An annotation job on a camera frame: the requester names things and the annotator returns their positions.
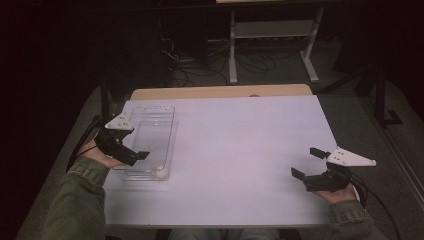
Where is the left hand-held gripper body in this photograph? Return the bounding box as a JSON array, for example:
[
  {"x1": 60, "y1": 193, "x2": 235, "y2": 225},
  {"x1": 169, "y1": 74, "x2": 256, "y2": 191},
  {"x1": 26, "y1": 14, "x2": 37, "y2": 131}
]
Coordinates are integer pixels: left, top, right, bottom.
[{"x1": 94, "y1": 112, "x2": 140, "y2": 167}]

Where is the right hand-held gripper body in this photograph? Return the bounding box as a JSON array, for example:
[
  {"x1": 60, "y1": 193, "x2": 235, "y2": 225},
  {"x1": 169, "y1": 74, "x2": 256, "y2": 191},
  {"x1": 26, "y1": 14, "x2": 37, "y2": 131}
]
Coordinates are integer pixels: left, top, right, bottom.
[{"x1": 303, "y1": 146, "x2": 378, "y2": 193}]

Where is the clear plastic tray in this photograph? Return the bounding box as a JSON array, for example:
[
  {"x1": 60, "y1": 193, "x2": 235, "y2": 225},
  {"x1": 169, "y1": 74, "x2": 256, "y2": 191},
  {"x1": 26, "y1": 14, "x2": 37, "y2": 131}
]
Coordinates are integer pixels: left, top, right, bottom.
[{"x1": 113, "y1": 105, "x2": 179, "y2": 182}]

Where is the small white ball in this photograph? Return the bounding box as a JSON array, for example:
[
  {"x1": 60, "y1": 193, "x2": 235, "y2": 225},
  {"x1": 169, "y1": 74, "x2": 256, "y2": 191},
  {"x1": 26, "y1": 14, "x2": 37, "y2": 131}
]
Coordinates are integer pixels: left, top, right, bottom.
[{"x1": 155, "y1": 166, "x2": 170, "y2": 180}]

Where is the person's right hand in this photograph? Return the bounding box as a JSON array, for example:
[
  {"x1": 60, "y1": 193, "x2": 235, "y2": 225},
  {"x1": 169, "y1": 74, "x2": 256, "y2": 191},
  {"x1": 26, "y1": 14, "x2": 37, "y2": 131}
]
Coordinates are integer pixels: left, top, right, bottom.
[{"x1": 314, "y1": 184, "x2": 358, "y2": 205}]

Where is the person's left hand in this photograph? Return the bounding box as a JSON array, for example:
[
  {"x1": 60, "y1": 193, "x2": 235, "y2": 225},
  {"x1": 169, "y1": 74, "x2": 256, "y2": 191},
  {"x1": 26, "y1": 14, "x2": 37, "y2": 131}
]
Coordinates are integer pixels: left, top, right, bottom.
[{"x1": 80, "y1": 137, "x2": 127, "y2": 169}]

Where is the white table cover board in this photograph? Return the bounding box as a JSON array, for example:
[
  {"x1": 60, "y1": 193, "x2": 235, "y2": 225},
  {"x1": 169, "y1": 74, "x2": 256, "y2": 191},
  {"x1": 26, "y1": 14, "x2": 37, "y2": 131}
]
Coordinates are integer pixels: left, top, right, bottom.
[{"x1": 103, "y1": 94, "x2": 338, "y2": 229}]

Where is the wooden table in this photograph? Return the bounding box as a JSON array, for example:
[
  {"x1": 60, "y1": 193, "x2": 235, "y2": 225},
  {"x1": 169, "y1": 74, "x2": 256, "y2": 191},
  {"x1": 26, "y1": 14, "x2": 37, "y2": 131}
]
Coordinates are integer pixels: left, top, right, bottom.
[{"x1": 129, "y1": 83, "x2": 314, "y2": 102}]

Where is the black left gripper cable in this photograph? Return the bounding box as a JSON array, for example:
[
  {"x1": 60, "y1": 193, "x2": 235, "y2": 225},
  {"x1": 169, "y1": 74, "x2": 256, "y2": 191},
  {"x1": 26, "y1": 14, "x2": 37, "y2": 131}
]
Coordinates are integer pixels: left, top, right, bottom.
[{"x1": 65, "y1": 115, "x2": 105, "y2": 174}]

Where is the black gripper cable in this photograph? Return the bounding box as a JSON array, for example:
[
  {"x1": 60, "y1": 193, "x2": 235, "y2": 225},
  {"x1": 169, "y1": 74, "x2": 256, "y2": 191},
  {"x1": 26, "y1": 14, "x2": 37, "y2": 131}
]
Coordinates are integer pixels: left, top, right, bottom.
[
  {"x1": 65, "y1": 115, "x2": 105, "y2": 174},
  {"x1": 349, "y1": 172, "x2": 402, "y2": 240}
]

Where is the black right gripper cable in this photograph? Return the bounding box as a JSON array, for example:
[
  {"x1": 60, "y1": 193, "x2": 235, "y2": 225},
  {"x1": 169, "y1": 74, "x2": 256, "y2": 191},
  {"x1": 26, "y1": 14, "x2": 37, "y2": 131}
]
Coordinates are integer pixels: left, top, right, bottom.
[{"x1": 349, "y1": 172, "x2": 402, "y2": 240}]

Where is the tangle of floor cables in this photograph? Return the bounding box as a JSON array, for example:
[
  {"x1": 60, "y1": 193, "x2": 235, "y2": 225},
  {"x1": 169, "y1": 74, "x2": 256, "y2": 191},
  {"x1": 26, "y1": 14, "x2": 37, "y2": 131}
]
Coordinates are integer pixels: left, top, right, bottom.
[{"x1": 159, "y1": 35, "x2": 278, "y2": 88}]

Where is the white metal desk frame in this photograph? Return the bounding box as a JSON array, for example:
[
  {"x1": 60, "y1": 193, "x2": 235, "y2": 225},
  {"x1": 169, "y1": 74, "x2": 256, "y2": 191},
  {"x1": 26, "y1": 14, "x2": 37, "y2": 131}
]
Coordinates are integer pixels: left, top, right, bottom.
[{"x1": 227, "y1": 6, "x2": 325, "y2": 85}]

